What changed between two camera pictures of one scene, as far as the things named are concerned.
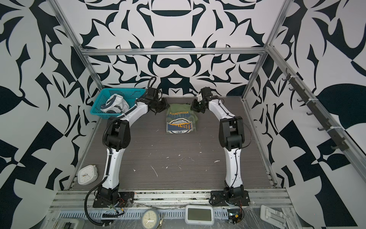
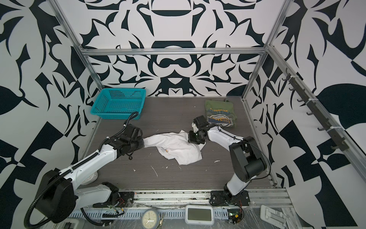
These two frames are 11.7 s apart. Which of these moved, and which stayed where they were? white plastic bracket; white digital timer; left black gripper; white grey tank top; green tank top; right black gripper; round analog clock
Moved: green tank top; left black gripper; right black gripper; white grey tank top
Stayed: round analog clock; white plastic bracket; white digital timer
